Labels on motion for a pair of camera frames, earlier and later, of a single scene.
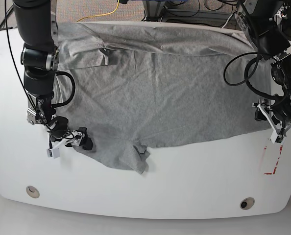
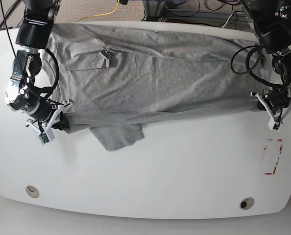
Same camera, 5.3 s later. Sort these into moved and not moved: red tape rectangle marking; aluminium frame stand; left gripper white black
Moved: left gripper white black
Not moved: aluminium frame stand; red tape rectangle marking
